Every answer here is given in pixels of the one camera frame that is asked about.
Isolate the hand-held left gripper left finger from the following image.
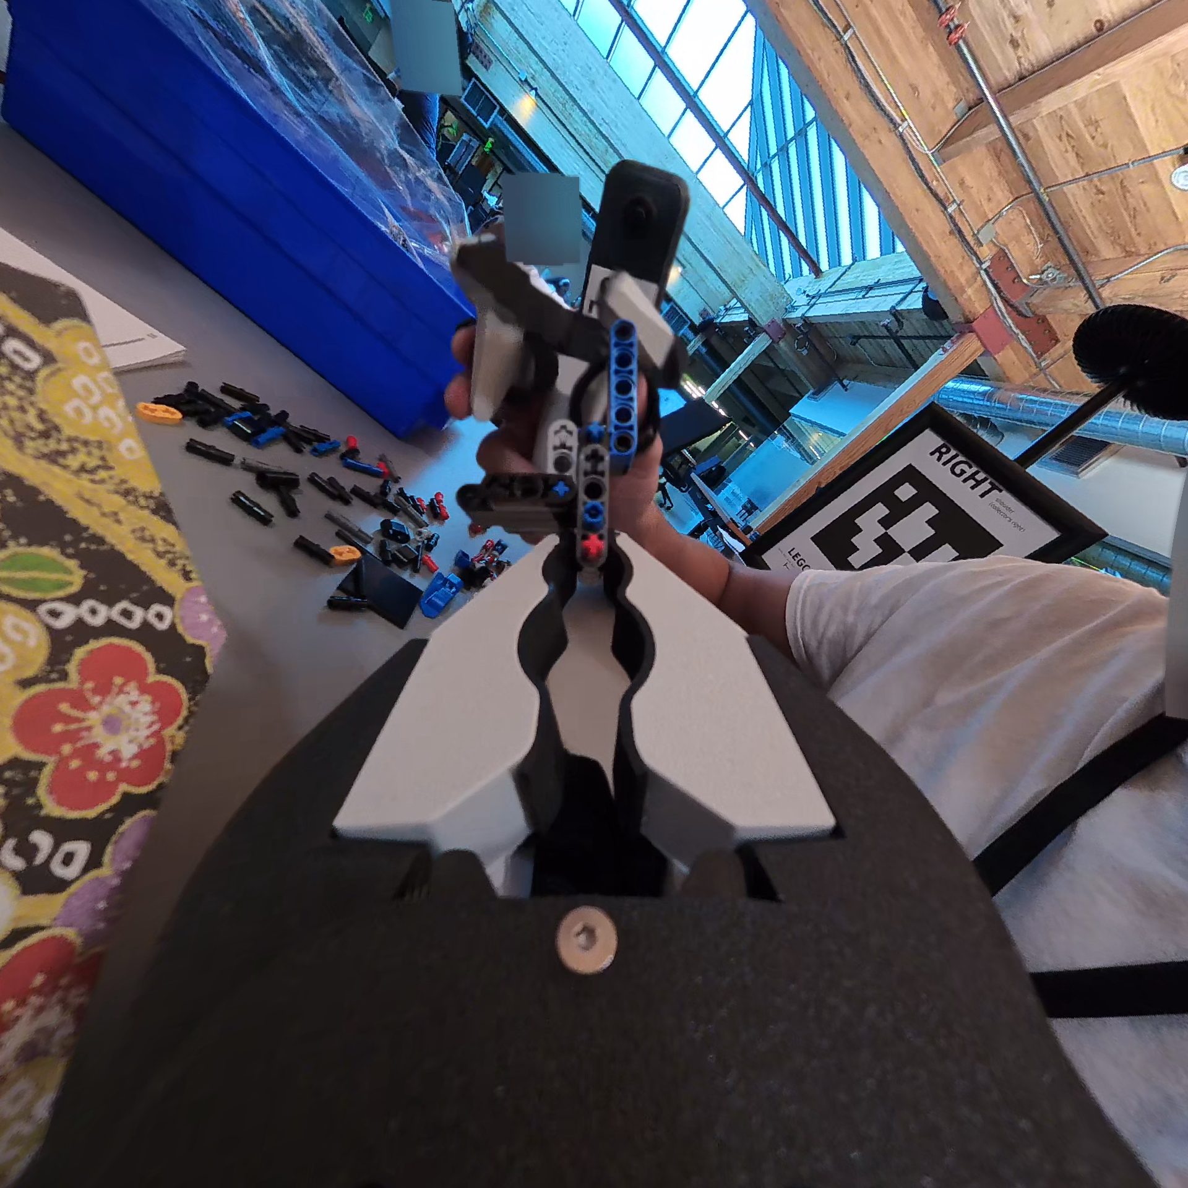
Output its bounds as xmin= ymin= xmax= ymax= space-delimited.
xmin=333 ymin=536 xmax=572 ymax=899

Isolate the pile of lego pieces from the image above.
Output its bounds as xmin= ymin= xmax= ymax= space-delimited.
xmin=135 ymin=379 xmax=514 ymax=632

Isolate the person in white shirt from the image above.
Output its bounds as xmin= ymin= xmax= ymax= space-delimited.
xmin=787 ymin=554 xmax=1188 ymax=1188

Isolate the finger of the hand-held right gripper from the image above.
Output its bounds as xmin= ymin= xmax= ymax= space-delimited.
xmin=451 ymin=231 xmax=581 ymax=421
xmin=598 ymin=272 xmax=690 ymax=381

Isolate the black framed marker sign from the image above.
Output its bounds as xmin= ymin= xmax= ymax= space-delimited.
xmin=743 ymin=403 xmax=1110 ymax=571

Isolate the white instruction booklet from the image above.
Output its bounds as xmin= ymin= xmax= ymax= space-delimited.
xmin=0 ymin=227 xmax=187 ymax=374

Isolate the black harness strap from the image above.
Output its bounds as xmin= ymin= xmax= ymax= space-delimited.
xmin=970 ymin=742 xmax=1188 ymax=896
xmin=1026 ymin=964 xmax=1188 ymax=1019

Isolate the blue and grey lego assembly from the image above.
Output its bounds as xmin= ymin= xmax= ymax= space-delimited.
xmin=457 ymin=318 xmax=644 ymax=585

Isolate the person's right hand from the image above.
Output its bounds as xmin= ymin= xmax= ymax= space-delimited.
xmin=444 ymin=325 xmax=693 ymax=577

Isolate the clear plastic film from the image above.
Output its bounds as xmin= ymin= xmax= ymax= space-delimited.
xmin=159 ymin=0 xmax=484 ymax=270

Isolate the black flat lego panel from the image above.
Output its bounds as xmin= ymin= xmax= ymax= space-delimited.
xmin=337 ymin=558 xmax=419 ymax=630

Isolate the silver ventilation duct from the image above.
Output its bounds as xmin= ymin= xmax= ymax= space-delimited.
xmin=932 ymin=376 xmax=1188 ymax=455

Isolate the floral patterned cloth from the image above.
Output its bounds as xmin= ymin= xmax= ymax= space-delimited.
xmin=0 ymin=264 xmax=228 ymax=1188

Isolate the blue plastic bin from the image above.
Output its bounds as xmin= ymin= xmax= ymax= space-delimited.
xmin=0 ymin=0 xmax=480 ymax=441

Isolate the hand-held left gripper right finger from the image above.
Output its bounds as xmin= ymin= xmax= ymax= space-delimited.
xmin=604 ymin=543 xmax=847 ymax=892

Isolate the black fuzzy boom microphone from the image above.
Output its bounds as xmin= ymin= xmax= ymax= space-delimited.
xmin=1016 ymin=304 xmax=1188 ymax=465

